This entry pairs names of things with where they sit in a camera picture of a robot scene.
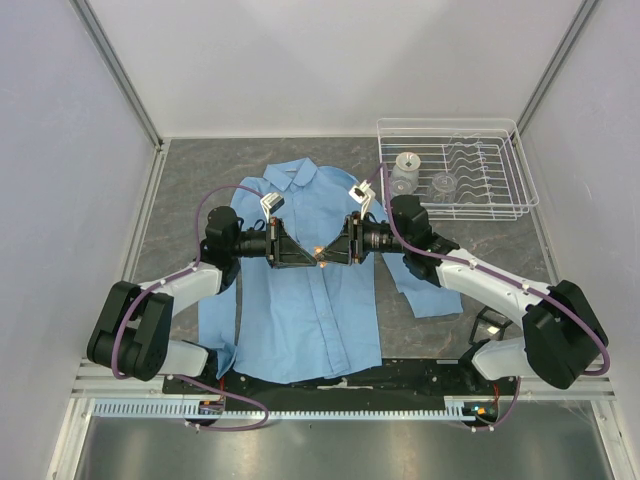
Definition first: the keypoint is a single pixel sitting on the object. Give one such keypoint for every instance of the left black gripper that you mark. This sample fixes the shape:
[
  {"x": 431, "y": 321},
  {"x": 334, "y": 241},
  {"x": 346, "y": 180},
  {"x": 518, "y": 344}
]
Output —
[{"x": 286, "y": 252}]

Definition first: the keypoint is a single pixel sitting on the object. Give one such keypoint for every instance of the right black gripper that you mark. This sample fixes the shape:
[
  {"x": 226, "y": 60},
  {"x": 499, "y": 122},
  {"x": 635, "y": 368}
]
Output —
[{"x": 349, "y": 244}]

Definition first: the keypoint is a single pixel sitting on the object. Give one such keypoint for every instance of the light blue button shirt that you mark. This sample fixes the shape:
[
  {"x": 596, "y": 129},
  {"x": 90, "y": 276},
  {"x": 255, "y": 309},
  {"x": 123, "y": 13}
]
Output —
[{"x": 290, "y": 325}]

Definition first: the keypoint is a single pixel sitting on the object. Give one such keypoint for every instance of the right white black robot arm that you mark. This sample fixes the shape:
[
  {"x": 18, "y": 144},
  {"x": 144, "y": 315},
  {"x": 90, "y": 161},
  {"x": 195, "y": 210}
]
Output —
[{"x": 561, "y": 335}]

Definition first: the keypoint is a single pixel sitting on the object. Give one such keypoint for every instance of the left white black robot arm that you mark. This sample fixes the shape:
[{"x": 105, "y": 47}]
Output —
[{"x": 132, "y": 333}]

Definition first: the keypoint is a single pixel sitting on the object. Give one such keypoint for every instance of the clear glass lying left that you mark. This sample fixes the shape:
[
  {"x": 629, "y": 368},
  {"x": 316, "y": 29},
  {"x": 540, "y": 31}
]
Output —
[{"x": 401, "y": 186}]

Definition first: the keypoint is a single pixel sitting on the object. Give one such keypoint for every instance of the clear glass lying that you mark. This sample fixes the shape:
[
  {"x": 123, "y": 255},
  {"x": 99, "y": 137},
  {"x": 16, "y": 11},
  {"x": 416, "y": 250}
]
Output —
[
  {"x": 442, "y": 189},
  {"x": 401, "y": 186}
]

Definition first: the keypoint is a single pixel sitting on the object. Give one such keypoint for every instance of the clear glass with gold base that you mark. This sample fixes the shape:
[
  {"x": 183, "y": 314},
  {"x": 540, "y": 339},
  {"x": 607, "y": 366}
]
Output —
[{"x": 406, "y": 168}]

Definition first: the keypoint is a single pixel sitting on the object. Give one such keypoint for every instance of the clear glass lying right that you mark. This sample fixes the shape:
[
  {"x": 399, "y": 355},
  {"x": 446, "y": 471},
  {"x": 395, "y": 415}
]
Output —
[{"x": 442, "y": 189}]

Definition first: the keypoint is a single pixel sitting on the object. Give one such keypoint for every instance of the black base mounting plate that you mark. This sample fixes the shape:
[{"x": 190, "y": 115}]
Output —
[{"x": 396, "y": 383}]

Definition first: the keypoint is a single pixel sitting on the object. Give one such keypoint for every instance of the small black framed stand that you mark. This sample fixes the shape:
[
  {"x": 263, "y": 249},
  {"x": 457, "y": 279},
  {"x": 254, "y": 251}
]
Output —
[{"x": 490, "y": 321}]

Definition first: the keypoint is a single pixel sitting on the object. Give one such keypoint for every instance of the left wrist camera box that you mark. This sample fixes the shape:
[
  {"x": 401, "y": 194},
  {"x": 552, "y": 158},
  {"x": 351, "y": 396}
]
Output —
[{"x": 271, "y": 203}]

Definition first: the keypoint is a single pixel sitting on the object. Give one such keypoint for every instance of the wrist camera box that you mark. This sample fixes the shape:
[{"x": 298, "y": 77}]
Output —
[
  {"x": 271, "y": 203},
  {"x": 364, "y": 195}
]

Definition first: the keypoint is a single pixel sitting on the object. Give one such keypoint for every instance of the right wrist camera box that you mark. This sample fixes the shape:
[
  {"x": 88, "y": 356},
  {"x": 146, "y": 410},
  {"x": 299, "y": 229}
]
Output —
[{"x": 364, "y": 195}]

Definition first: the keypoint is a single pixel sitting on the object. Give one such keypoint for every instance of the white wire dish rack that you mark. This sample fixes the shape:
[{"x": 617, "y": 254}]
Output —
[{"x": 484, "y": 154}]

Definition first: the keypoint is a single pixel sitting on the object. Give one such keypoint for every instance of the slotted grey cable duct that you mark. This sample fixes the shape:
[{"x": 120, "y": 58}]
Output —
[{"x": 449, "y": 409}]

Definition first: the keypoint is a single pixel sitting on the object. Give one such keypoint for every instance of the aluminium front rail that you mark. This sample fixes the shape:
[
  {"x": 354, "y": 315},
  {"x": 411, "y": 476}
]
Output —
[{"x": 94, "y": 381}]

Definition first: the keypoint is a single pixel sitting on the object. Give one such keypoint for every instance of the left aluminium frame post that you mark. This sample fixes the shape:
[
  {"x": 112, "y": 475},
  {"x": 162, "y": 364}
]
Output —
[{"x": 107, "y": 52}]

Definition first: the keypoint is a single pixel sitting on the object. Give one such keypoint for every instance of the aluminium frame post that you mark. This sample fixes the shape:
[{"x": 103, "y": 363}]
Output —
[
  {"x": 560, "y": 56},
  {"x": 107, "y": 52}
]

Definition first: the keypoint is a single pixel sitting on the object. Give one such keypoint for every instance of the right aluminium frame post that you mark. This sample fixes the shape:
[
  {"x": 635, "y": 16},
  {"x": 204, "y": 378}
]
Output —
[{"x": 560, "y": 56}]

